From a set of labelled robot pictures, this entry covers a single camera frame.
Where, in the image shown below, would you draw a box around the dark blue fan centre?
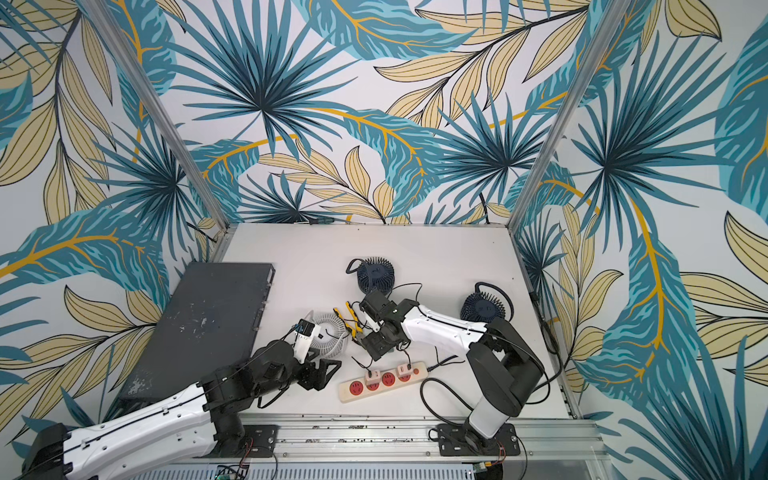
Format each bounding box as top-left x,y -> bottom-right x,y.
345,257 -> 395,295

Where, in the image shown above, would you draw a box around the dark blue fan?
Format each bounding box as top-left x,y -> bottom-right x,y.
460,281 -> 515,323
345,257 -> 395,295

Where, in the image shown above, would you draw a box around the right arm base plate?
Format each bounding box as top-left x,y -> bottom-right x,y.
428,423 -> 521,458

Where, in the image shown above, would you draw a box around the small pink plug adapter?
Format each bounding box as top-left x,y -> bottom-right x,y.
395,363 -> 413,382

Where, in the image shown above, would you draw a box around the yellow black pliers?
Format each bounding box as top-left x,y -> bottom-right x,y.
333,302 -> 365,342

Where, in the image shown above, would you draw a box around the white desk fan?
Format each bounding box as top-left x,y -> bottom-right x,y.
306,311 -> 351,359

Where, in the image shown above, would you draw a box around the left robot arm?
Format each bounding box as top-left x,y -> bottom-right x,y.
20,340 -> 341,479

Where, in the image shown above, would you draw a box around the dark blue fan right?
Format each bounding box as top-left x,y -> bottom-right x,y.
460,281 -> 515,323

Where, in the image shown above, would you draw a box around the dark grey flat device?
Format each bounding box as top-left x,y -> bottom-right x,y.
115,262 -> 275,409

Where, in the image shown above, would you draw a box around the black power strip cable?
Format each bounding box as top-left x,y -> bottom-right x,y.
418,353 -> 481,428

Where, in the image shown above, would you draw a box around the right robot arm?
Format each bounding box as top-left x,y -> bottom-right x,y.
360,290 -> 546,441

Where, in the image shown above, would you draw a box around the beige red power strip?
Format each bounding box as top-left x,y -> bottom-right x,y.
338,362 -> 429,404

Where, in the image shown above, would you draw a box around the aluminium front rail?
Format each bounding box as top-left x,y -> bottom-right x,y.
241,412 -> 610,462

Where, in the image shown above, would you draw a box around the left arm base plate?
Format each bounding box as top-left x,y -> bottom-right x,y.
206,424 -> 279,459

